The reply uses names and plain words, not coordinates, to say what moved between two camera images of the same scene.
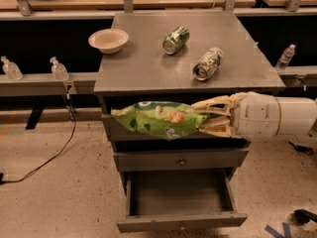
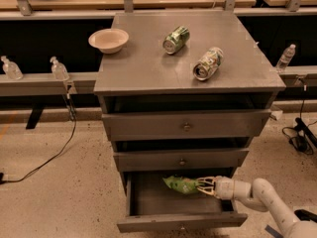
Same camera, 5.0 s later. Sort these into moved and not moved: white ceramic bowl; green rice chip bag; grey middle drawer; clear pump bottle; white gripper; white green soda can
Moved: white gripper; green rice chip bag
Not moved: white green soda can; grey middle drawer; white ceramic bowl; clear pump bottle
